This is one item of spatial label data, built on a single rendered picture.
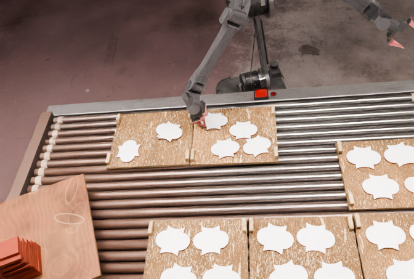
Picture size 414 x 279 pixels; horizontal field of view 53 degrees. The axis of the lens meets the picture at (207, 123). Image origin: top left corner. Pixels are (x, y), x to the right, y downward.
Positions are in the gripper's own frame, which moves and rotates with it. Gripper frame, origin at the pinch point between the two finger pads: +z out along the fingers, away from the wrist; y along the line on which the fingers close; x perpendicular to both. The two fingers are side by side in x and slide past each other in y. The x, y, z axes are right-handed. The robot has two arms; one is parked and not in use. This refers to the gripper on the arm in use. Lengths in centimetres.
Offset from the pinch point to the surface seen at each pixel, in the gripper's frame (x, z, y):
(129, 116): 40.0, -10.9, 6.8
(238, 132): -16.0, 5.9, -7.8
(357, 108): -72, 26, 7
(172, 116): 17.4, -3.8, 5.8
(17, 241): 49, -41, -78
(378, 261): -66, 24, -72
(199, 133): 2.8, 1.0, -6.8
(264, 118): -28.3, 10.6, 1.3
